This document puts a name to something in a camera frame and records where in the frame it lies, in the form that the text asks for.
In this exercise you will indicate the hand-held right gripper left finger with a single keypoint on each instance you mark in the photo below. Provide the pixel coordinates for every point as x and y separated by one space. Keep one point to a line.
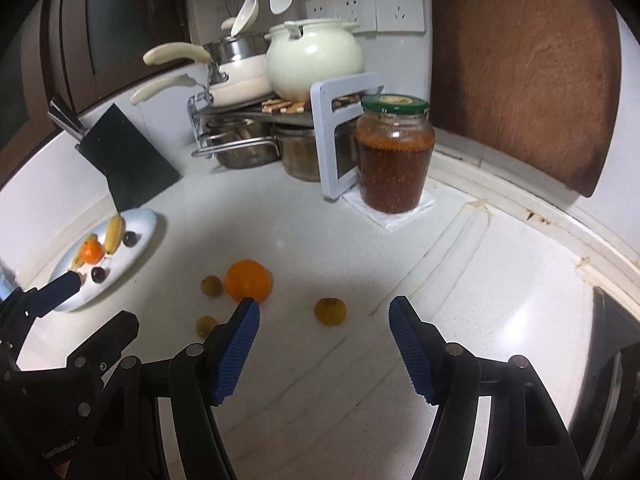
237 355

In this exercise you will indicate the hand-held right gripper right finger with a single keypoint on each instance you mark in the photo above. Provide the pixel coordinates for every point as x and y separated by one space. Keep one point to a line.
410 355

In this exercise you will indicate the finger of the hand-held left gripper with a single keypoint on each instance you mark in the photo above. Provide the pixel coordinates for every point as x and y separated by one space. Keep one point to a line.
55 290
117 332

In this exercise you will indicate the dark purple grape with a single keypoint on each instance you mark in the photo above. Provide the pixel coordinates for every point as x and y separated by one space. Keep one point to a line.
131 239
98 274

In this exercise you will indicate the small tangerine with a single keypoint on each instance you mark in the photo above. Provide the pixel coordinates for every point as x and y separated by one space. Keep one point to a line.
91 252

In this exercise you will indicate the light blue plate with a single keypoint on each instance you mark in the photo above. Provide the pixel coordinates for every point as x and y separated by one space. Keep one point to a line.
120 275

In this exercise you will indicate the yellow round fruit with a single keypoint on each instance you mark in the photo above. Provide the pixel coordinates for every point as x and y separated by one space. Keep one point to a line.
330 311

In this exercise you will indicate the small yellow banana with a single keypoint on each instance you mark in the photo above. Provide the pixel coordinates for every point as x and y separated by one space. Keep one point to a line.
77 260

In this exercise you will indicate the small brown round fruit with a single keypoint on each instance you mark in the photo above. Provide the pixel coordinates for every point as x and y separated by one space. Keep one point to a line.
206 326
211 286

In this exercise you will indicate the large orange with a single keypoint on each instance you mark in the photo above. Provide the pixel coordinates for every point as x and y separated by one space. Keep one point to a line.
249 281

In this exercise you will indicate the large yellow banana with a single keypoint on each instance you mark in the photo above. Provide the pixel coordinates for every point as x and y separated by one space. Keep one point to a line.
114 234

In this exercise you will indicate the white folded cloth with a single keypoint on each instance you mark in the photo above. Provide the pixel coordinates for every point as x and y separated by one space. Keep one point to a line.
395 220

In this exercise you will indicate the black knife block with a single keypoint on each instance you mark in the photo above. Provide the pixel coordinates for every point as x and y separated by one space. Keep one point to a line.
130 160

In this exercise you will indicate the glass jar with green lid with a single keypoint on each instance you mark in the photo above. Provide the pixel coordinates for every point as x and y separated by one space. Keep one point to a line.
395 170

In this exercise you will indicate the steel sink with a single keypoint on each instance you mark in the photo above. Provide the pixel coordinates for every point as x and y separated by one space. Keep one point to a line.
620 360

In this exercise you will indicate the white metal kitchen rack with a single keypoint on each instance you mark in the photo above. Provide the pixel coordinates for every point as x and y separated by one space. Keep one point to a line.
325 135

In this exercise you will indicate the wooden trivet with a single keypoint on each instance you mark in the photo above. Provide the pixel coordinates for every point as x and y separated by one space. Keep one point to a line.
285 106

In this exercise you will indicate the dark wooden cabinet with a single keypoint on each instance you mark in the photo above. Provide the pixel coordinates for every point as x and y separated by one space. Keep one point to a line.
75 35

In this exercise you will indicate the cream saucepan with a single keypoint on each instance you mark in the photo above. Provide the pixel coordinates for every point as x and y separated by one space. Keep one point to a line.
240 80

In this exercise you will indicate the cream ceramic pot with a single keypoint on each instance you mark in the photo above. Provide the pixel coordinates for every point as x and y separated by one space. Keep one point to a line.
315 65

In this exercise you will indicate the wooden cutting board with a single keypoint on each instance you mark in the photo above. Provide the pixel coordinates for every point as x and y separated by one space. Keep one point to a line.
525 60

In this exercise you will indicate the white wall socket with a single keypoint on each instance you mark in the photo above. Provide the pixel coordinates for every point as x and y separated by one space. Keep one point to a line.
356 9
320 9
400 7

